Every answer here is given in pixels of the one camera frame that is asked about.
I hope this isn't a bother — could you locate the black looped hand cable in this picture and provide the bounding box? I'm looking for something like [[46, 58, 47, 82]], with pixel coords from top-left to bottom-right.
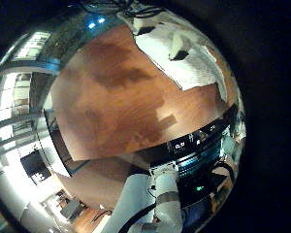
[[124, 5, 167, 19]]

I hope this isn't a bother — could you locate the white red-striped cloth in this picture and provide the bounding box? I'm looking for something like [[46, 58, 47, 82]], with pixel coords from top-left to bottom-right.
[[132, 13, 231, 102]]

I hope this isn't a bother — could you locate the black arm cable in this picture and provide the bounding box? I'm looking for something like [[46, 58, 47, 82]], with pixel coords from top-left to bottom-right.
[[212, 160, 237, 187], [117, 202, 159, 233]]

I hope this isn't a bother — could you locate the thin black cable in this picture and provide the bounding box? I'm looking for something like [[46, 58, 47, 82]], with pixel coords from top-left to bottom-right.
[[81, 0, 134, 16]]

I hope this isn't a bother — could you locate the gray chair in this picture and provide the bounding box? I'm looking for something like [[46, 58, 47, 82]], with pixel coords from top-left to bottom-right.
[[59, 197, 85, 222]]

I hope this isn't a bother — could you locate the dark monitor screen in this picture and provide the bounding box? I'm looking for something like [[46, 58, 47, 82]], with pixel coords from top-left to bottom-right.
[[19, 149, 52, 186]]

